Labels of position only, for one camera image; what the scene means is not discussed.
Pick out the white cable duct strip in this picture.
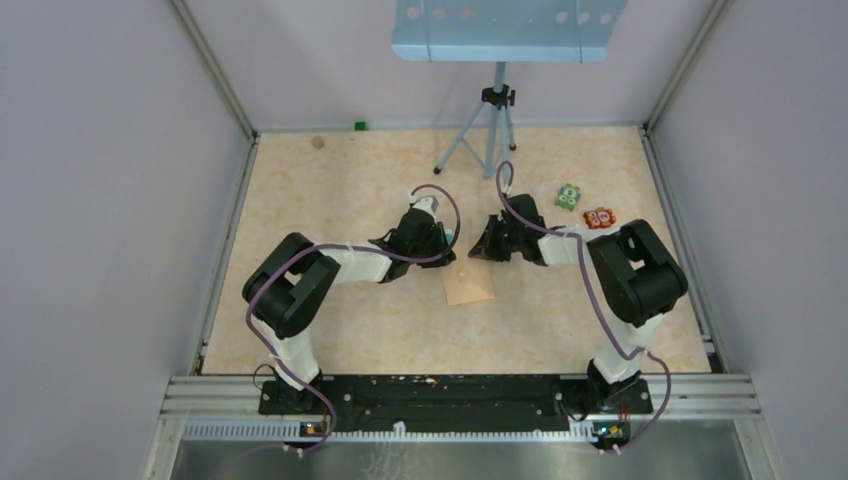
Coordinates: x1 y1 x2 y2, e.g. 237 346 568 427
182 420 597 443

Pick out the green toy block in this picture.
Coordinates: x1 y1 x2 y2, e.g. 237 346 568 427
554 183 582 212

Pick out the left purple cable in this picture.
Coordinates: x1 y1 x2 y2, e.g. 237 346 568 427
245 184 462 458

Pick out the purple cable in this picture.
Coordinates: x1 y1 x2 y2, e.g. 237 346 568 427
495 160 673 455
245 184 462 458

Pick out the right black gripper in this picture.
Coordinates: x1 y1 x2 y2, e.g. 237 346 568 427
470 214 524 262

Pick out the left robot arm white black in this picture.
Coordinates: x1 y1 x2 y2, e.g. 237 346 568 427
242 204 457 414

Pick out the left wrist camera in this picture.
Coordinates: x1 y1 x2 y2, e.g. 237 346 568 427
408 194 439 216

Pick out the red toy block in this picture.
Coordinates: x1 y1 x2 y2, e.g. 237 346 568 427
582 207 617 230

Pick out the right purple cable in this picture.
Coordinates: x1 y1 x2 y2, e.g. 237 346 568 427
495 160 673 455

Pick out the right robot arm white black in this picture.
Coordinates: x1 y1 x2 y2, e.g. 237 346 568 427
468 194 688 412

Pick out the peach envelope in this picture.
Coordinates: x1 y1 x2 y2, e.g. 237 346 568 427
441 257 496 306

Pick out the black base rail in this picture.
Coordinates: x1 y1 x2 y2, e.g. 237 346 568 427
258 374 654 436

